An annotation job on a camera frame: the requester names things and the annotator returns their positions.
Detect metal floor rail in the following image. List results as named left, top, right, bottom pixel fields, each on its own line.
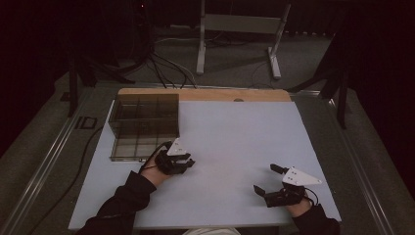
left=0, top=86, right=99, bottom=235
left=327, top=96, right=397, bottom=235

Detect smoky transparent drawer organizer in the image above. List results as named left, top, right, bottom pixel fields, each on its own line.
left=108, top=93, right=181, bottom=139

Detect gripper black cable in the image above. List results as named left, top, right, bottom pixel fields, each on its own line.
left=139, top=141, right=173, bottom=174
left=303, top=187, right=320, bottom=208

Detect black floor cable bundle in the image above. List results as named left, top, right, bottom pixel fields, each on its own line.
left=130, top=0, right=199, bottom=90

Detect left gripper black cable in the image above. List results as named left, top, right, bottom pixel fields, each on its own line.
left=139, top=141, right=173, bottom=174

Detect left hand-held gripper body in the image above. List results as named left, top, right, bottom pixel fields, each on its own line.
left=154, top=137, right=191, bottom=176

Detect black stand legs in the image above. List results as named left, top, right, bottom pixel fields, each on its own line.
left=286, top=19, right=352, bottom=130
left=66, top=48, right=137, bottom=118

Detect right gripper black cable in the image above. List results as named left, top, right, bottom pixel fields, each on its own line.
left=303, top=187, right=320, bottom=208

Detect long black floor cable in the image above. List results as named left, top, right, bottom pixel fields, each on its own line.
left=28, top=124, right=106, bottom=235

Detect person's left hand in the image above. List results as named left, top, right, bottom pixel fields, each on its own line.
left=140, top=159, right=172, bottom=188

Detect person's light trousers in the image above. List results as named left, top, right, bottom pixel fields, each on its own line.
left=181, top=227, right=242, bottom=235

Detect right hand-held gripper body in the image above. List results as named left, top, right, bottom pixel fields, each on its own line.
left=262, top=165, right=323, bottom=209

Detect white metal stand frame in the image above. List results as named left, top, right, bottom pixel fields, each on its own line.
left=195, top=0, right=293, bottom=81

